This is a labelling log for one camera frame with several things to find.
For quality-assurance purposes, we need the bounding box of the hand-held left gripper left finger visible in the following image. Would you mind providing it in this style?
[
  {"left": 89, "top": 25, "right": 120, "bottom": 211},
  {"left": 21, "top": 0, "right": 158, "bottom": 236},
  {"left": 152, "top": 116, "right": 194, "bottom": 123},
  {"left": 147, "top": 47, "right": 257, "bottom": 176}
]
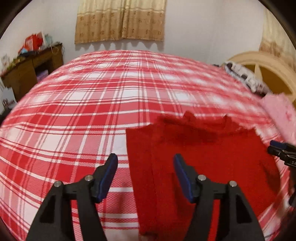
[{"left": 26, "top": 153, "right": 119, "bottom": 241}]

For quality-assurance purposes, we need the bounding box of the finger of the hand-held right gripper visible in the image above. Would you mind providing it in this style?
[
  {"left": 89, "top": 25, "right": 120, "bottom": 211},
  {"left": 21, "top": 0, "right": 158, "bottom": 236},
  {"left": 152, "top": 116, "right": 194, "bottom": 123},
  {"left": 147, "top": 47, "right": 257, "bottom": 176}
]
[
  {"left": 267, "top": 146, "right": 290, "bottom": 161},
  {"left": 270, "top": 140, "right": 296, "bottom": 151}
]

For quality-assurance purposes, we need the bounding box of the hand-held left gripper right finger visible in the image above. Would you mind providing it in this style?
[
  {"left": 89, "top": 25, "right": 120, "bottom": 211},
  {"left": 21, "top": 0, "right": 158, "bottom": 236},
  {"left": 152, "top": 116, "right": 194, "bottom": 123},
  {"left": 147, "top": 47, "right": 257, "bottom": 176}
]
[{"left": 173, "top": 153, "right": 265, "bottom": 241}]

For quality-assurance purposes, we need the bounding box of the red embroidered knit sweater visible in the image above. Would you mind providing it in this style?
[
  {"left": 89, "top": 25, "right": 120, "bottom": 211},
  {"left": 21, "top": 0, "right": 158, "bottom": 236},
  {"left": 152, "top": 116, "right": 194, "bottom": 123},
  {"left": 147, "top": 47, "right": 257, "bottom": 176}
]
[{"left": 125, "top": 111, "right": 290, "bottom": 241}]

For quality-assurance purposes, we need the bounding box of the pink floral pillow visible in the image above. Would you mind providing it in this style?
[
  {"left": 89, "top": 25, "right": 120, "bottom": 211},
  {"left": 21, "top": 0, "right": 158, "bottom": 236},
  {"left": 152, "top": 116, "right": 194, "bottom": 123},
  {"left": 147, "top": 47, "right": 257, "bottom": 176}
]
[{"left": 261, "top": 94, "right": 296, "bottom": 144}]

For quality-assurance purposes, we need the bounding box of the bed with red plaid sheet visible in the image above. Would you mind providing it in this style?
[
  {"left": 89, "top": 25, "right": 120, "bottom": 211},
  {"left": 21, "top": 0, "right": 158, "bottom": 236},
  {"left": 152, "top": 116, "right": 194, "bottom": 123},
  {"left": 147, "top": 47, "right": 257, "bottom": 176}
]
[{"left": 0, "top": 50, "right": 296, "bottom": 241}]

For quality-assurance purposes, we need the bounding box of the cream wooden headboard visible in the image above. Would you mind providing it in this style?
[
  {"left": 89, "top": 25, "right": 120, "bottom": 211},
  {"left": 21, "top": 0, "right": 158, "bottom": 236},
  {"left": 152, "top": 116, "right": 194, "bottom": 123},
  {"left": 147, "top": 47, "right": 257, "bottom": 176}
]
[{"left": 228, "top": 51, "right": 296, "bottom": 107}]

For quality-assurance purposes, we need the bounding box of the white grey patterned pillow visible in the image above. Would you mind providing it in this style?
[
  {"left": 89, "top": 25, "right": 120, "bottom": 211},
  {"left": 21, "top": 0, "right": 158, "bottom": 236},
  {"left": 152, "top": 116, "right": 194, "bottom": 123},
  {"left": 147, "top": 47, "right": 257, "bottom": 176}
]
[{"left": 221, "top": 61, "right": 269, "bottom": 93}]

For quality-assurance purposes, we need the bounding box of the long beige floral curtain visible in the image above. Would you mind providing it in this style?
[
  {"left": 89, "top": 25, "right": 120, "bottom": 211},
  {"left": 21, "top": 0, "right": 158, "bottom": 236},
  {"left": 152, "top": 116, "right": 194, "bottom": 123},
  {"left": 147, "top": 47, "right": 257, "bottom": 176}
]
[{"left": 258, "top": 9, "right": 296, "bottom": 66}]

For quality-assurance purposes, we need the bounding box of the stack of books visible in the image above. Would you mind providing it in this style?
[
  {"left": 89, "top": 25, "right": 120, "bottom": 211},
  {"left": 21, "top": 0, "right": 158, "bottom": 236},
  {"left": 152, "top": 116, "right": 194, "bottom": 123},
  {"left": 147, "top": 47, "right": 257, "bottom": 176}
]
[{"left": 36, "top": 69, "right": 49, "bottom": 82}]

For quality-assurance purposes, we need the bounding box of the white paper bag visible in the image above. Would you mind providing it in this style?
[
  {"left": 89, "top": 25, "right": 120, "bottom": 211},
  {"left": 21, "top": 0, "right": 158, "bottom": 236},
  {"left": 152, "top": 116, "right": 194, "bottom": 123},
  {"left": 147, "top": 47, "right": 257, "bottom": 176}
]
[{"left": 0, "top": 86, "right": 18, "bottom": 114}]

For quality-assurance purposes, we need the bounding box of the brown wooden desk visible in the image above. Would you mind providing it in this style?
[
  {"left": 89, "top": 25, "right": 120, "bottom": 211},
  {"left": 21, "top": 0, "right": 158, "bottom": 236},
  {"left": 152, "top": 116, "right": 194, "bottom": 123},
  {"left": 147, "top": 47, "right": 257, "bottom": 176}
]
[{"left": 0, "top": 43, "right": 64, "bottom": 103}]

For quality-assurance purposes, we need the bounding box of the red gift box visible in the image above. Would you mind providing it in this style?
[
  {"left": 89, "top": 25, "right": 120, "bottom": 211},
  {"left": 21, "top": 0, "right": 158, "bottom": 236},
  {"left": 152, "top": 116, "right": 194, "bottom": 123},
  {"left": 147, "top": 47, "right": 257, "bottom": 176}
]
[{"left": 24, "top": 34, "right": 45, "bottom": 52}]

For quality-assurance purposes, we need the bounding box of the beige window curtain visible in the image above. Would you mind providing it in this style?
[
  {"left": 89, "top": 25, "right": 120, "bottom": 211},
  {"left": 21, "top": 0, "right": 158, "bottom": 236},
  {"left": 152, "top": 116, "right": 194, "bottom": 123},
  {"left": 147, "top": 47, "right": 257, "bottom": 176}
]
[{"left": 74, "top": 0, "right": 167, "bottom": 45}]

